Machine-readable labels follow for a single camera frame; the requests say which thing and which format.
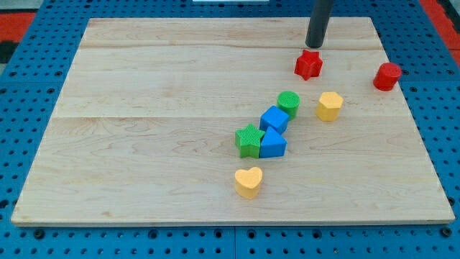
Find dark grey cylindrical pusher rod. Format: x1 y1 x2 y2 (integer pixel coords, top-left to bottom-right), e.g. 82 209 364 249
305 0 334 48

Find red star block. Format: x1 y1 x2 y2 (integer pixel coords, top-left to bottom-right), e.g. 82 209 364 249
294 50 323 81

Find yellow hexagon block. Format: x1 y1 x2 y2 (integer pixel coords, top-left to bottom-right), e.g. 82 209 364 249
316 91 344 122

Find green star block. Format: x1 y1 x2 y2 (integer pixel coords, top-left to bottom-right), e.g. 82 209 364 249
235 124 265 158

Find red cylinder block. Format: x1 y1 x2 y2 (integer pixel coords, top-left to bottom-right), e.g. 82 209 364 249
373 62 402 91

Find green cylinder block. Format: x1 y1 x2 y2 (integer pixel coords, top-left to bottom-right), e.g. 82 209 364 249
277 91 300 120

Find blue cube block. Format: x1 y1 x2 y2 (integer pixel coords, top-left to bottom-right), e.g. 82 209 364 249
259 106 290 134

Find blue triangle block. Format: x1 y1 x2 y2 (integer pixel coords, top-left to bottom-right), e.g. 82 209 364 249
259 127 288 158

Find yellow heart block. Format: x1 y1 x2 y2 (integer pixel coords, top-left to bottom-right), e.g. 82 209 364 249
234 167 263 199

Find light wooden board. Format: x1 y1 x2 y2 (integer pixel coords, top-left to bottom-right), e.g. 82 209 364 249
11 17 455 227

